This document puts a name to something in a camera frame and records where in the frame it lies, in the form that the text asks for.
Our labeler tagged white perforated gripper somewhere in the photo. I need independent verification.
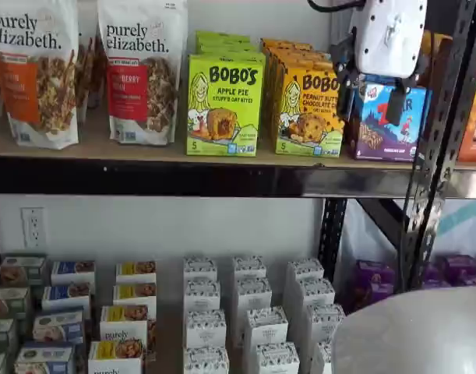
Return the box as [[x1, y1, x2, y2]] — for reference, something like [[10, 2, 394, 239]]
[[330, 0, 428, 126]]

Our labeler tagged orange Bobo's oat bites box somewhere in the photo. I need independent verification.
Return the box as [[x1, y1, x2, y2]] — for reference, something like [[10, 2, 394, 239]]
[[269, 57, 337, 145], [264, 47, 333, 133], [275, 65, 346, 159], [259, 37, 315, 122]]

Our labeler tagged purple blue Zbar box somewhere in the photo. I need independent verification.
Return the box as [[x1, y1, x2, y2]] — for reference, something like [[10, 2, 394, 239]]
[[358, 73, 400, 90], [346, 83, 432, 161]]

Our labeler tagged yellow brown snack box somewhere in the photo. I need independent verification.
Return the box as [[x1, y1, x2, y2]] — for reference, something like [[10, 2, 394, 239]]
[[419, 30, 455, 93]]

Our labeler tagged green Bobo's apple pie box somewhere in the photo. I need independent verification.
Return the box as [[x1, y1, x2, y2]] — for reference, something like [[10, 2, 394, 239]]
[[194, 30, 251, 41], [198, 44, 264, 56], [185, 53, 266, 157], [196, 37, 259, 48]]

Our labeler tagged purple snack box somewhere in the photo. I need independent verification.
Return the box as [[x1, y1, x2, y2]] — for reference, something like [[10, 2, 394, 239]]
[[352, 259, 397, 312], [422, 255, 476, 288]]

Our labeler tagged black steel shelf beam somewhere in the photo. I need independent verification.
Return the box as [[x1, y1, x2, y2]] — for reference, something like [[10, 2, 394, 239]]
[[0, 154, 476, 199]]

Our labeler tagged wooden shelf board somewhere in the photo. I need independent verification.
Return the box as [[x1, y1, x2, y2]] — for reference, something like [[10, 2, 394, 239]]
[[0, 252, 340, 374], [0, 104, 476, 172]]

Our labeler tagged yellow label granola box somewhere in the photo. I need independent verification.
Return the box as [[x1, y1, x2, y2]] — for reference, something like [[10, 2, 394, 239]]
[[112, 282, 157, 312], [115, 260, 157, 285], [100, 305, 150, 348], [88, 338, 145, 374]]

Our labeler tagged blue label granola box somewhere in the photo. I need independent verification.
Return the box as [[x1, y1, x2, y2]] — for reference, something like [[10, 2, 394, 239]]
[[32, 307, 86, 346], [50, 260, 97, 293], [41, 282, 93, 316], [14, 342, 77, 374]]

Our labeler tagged orange carton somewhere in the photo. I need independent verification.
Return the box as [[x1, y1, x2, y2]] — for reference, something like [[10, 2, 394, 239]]
[[457, 88, 476, 163]]

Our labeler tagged black diagonal rack brace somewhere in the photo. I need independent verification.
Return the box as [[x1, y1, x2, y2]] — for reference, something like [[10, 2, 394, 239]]
[[356, 198, 408, 250]]

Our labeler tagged white teal plastic sheet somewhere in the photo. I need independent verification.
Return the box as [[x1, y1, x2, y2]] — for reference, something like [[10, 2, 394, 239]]
[[432, 199, 476, 258]]

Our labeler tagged white patterned carton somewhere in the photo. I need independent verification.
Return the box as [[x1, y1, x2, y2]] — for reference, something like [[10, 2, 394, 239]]
[[185, 309, 227, 349], [232, 256, 267, 281], [295, 278, 336, 324], [304, 303, 346, 351], [182, 346, 230, 374], [183, 279, 221, 312], [243, 306, 289, 351], [286, 257, 325, 309], [311, 340, 334, 374], [255, 341, 300, 374], [182, 256, 218, 282], [234, 277, 273, 336]]

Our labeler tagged granola bag red label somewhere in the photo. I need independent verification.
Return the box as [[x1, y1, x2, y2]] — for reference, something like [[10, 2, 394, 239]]
[[96, 0, 189, 147]]

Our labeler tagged granola bag orange label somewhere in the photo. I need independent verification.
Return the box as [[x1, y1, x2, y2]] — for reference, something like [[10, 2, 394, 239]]
[[0, 0, 79, 151]]

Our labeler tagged black cable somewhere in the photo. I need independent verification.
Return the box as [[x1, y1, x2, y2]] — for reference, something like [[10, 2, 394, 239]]
[[306, 0, 365, 12]]

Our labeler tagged perforated steel upright post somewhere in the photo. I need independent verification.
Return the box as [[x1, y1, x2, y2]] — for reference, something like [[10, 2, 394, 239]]
[[322, 197, 348, 281], [400, 0, 476, 291]]

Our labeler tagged white wall outlet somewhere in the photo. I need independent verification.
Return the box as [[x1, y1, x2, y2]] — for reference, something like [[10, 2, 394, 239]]
[[20, 206, 48, 249]]

